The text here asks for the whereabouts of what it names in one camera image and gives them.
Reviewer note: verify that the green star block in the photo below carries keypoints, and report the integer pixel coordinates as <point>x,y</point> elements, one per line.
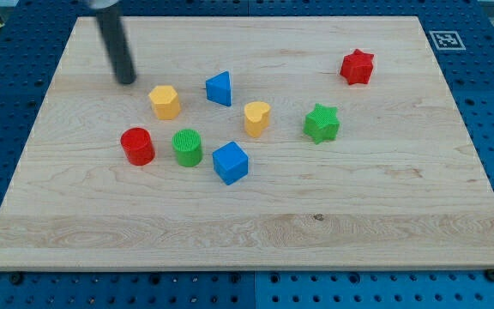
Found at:
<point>322,124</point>

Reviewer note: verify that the silver rod mount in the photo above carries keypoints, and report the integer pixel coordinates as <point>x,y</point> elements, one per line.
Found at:
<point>100,4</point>

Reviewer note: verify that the white fiducial marker tag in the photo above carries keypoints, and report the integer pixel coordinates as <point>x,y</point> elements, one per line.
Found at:
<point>447,40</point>

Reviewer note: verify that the blue triangle block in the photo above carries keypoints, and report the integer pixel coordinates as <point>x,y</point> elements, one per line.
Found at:
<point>219,89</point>

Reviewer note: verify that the red star block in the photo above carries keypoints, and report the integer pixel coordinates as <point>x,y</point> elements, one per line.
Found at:
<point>357,67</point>

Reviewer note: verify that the red cylinder block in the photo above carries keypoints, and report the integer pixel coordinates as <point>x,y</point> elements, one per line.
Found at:
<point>137,146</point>

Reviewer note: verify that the green cylinder block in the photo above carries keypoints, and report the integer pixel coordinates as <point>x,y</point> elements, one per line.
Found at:
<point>187,146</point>

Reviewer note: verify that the blue cube block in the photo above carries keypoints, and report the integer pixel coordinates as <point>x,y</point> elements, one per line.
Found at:
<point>231,163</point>

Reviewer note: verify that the yellow hexagon block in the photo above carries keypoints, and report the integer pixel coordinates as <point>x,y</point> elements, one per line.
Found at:
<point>165,102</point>

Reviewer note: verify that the wooden board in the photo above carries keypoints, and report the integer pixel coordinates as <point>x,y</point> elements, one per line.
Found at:
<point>400,188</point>

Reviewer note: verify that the yellow heart block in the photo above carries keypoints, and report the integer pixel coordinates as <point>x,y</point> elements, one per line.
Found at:
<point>256,117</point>

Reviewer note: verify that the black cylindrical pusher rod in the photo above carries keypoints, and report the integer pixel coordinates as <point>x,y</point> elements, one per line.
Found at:
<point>113,34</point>

